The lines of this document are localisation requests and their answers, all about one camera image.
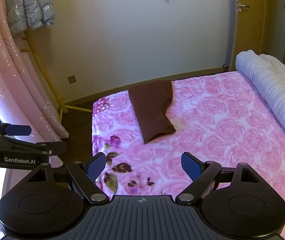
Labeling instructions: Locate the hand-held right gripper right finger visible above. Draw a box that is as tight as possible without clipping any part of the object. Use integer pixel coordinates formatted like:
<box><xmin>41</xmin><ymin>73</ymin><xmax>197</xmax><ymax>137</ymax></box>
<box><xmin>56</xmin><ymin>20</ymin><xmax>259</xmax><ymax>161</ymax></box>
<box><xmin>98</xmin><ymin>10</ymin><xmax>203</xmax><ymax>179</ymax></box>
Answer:
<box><xmin>175</xmin><ymin>151</ymin><xmax>260</xmax><ymax>204</ymax></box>

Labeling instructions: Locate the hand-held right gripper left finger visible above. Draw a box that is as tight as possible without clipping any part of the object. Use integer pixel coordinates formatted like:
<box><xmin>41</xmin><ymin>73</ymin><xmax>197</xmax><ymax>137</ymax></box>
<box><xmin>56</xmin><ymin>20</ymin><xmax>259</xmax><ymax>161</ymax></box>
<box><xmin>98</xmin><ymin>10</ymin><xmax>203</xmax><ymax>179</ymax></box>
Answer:
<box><xmin>27</xmin><ymin>152</ymin><xmax>110</xmax><ymax>204</ymax></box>

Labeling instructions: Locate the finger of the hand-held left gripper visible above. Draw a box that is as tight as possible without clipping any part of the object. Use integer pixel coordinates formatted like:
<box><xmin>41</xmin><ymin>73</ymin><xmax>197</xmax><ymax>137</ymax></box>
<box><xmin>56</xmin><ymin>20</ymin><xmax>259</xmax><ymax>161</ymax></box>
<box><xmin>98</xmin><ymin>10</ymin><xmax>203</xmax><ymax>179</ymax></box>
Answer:
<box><xmin>0</xmin><ymin>135</ymin><xmax>67</xmax><ymax>157</ymax></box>
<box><xmin>0</xmin><ymin>120</ymin><xmax>32</xmax><ymax>137</ymax></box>

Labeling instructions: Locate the brown knitted vest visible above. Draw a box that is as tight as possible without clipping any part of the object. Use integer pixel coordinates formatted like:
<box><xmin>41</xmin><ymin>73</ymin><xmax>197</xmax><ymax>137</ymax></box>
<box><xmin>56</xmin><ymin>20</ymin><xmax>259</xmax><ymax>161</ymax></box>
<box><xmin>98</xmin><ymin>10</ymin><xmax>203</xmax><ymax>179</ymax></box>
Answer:
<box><xmin>128</xmin><ymin>80</ymin><xmax>177</xmax><ymax>144</ymax></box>

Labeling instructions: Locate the yellow clothes rack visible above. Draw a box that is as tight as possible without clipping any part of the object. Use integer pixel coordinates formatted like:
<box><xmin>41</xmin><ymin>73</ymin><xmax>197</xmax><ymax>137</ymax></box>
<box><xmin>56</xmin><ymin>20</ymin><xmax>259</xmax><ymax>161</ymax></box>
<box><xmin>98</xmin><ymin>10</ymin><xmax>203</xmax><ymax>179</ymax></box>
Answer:
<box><xmin>20</xmin><ymin>29</ymin><xmax>93</xmax><ymax>124</ymax></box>

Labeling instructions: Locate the pink curtain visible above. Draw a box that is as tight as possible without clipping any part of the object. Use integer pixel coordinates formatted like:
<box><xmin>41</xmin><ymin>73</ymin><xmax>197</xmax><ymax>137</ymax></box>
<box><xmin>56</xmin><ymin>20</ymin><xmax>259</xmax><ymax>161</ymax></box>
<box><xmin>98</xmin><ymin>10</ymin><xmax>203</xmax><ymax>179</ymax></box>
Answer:
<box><xmin>0</xmin><ymin>0</ymin><xmax>70</xmax><ymax>164</ymax></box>

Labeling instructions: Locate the pink floral blanket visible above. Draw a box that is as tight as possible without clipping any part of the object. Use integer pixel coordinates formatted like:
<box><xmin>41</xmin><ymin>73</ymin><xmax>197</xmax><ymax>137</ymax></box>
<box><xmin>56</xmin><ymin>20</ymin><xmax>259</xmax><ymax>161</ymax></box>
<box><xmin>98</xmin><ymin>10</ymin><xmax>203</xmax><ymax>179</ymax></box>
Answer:
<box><xmin>92</xmin><ymin>71</ymin><xmax>285</xmax><ymax>230</ymax></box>

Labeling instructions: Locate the lavender ribbed quilt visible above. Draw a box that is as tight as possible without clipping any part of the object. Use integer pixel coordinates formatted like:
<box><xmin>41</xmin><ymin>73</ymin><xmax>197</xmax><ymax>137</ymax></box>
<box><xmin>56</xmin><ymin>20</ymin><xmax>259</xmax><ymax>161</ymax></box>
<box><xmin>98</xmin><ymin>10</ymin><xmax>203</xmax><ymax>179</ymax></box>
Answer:
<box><xmin>235</xmin><ymin>50</ymin><xmax>285</xmax><ymax>159</ymax></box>

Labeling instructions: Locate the silver puffer jacket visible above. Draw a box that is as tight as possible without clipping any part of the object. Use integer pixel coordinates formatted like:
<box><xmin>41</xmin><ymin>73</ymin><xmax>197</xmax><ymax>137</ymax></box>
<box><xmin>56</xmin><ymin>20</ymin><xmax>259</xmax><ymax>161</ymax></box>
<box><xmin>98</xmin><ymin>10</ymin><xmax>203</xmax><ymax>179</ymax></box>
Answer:
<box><xmin>4</xmin><ymin>0</ymin><xmax>56</xmax><ymax>36</ymax></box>

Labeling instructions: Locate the wooden door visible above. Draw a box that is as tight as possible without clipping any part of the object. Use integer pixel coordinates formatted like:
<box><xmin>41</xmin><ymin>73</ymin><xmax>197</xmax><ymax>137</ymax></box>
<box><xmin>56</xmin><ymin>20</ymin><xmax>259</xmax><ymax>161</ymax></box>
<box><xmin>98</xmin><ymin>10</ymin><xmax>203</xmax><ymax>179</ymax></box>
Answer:
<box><xmin>229</xmin><ymin>0</ymin><xmax>274</xmax><ymax>72</ymax></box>

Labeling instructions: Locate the metal door handle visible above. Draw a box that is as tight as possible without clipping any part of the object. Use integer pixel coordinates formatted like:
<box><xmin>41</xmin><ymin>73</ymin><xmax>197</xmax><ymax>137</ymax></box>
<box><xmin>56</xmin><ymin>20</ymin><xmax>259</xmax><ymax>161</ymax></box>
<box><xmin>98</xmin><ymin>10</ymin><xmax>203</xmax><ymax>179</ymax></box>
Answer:
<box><xmin>235</xmin><ymin>0</ymin><xmax>250</xmax><ymax>13</ymax></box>

